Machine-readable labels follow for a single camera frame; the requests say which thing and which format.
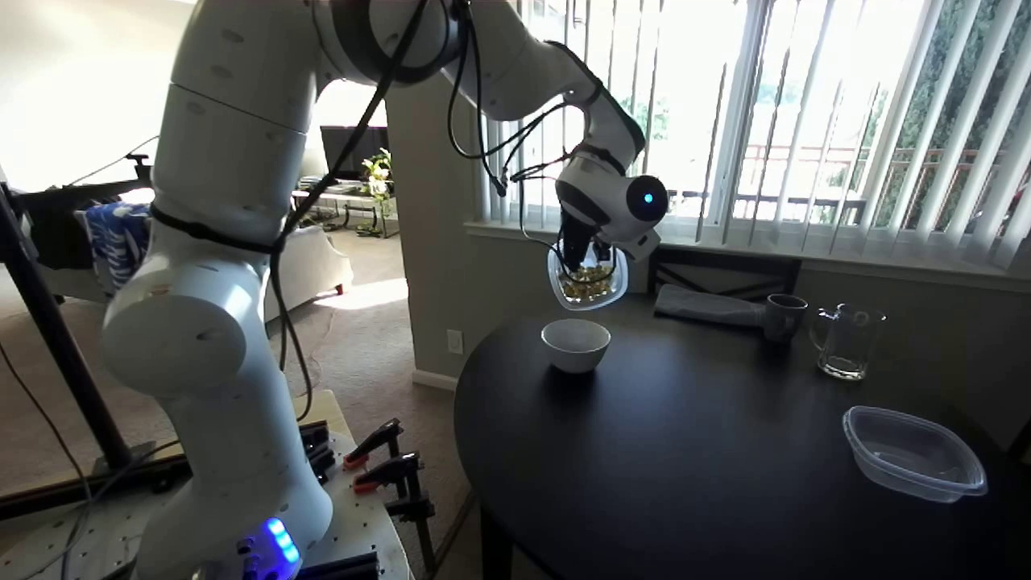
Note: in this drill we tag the empty clear plastic container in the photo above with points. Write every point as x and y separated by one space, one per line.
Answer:
914 454

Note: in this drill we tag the robot mounting base plate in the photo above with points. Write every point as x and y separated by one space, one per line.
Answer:
366 530

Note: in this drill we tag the white wall outlet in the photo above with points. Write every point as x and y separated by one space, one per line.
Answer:
455 342

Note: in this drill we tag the clear plastic container with nuts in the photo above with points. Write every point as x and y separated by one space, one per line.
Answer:
586 290

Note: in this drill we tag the white rounded appliance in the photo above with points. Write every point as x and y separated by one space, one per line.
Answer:
317 269

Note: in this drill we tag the blue patterned bag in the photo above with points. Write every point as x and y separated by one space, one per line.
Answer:
113 241

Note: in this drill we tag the white vertical blinds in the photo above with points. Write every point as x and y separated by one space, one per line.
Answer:
838 108

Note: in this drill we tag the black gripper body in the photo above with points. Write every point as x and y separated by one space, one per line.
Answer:
576 227

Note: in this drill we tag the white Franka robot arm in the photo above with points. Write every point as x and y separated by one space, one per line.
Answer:
214 322

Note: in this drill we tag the grey mug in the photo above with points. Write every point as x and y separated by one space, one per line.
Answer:
785 320

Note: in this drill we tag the green potted plant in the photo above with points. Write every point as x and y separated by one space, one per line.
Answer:
374 178

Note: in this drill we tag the black camera tripod stand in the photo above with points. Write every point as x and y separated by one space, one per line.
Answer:
51 322

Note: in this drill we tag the blue-grey folded cloth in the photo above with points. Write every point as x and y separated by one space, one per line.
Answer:
710 308

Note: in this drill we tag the white ceramic bowl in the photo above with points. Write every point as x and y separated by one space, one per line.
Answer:
576 342

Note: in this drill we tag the clear drinking glass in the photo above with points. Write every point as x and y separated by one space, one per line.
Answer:
844 342

